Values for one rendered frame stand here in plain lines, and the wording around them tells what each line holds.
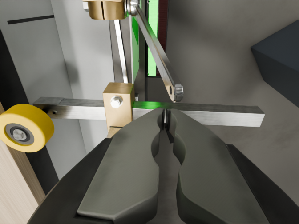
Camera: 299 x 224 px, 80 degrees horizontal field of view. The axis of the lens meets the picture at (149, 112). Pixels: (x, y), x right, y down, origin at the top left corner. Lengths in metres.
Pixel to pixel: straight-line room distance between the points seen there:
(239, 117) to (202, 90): 0.91
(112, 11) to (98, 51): 0.29
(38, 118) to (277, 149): 1.68
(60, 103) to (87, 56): 0.21
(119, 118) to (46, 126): 0.12
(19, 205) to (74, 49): 0.41
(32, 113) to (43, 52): 0.21
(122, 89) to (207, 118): 0.17
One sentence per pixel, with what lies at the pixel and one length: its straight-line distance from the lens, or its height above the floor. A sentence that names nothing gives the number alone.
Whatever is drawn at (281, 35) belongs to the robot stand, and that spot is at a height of 0.08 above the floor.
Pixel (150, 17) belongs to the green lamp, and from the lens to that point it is 0.42.
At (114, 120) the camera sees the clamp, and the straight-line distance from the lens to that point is 0.35.
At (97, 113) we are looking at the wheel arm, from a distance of 0.36.
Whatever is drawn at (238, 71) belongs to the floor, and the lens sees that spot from 1.28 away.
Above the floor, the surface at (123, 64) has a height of 0.71.
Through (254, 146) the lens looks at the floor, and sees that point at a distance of 1.68.
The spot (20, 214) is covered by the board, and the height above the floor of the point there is 0.90.
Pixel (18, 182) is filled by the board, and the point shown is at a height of 0.90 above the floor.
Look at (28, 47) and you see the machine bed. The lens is 0.47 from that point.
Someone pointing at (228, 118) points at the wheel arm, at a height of 0.83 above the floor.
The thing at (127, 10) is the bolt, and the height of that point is 0.85.
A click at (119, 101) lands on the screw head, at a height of 0.85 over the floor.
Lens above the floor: 1.12
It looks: 58 degrees down
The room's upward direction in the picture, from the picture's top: 174 degrees counter-clockwise
